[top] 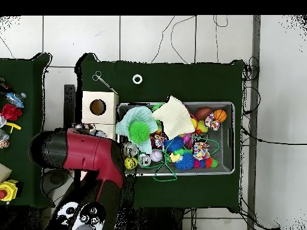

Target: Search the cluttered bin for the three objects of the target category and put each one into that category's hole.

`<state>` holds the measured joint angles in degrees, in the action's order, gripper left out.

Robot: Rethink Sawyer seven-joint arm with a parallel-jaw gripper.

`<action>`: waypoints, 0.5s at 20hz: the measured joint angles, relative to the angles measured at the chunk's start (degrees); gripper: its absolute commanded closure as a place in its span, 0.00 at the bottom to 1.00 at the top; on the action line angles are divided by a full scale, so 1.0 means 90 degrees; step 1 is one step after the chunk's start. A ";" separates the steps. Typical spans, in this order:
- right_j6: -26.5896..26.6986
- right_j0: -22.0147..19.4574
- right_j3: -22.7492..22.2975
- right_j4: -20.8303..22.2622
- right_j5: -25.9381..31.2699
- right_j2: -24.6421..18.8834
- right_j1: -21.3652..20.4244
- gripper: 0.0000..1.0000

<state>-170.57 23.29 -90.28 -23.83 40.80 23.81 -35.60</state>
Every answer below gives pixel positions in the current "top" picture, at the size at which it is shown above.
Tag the yellow emergency stop button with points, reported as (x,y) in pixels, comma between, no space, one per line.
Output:
(8,190)

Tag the beige box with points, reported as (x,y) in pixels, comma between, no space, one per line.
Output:
(4,172)

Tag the light blue muslin cloth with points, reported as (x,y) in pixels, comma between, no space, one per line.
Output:
(141,115)

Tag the blue and clear packet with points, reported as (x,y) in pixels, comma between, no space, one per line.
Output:
(15,99)

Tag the black upright panel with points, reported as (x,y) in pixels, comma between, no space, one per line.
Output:
(69,107)

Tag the brown football toy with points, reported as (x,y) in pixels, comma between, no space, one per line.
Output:
(202,113)

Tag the red crumpled item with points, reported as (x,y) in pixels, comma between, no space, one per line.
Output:
(10,112)

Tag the yellow plastic piece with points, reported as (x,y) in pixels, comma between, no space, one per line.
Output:
(14,125)

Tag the plain yellow ball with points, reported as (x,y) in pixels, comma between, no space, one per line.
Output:
(131,163)

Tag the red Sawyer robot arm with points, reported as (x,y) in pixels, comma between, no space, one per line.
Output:
(91,153)

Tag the blue spiky ball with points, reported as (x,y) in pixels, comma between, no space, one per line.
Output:
(174,143)

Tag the clear plastic packet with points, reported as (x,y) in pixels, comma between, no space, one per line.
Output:
(4,140)

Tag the orange basketball toy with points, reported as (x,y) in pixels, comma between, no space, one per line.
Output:
(220,115)

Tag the wooden box with three holes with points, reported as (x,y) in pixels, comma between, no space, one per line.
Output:
(110,115)

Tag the colourful spotted cloth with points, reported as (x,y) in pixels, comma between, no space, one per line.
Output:
(212,121)

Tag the silver scissors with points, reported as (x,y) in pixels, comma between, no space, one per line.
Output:
(103,81)

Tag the dark green tablecloth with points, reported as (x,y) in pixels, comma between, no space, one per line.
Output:
(180,83)
(19,71)

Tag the small green spiky toy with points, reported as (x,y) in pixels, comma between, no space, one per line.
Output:
(139,131)

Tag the cream knitted cloth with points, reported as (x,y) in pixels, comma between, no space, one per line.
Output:
(175,117)

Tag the yellow smiley ball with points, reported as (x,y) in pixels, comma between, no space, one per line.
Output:
(193,122)

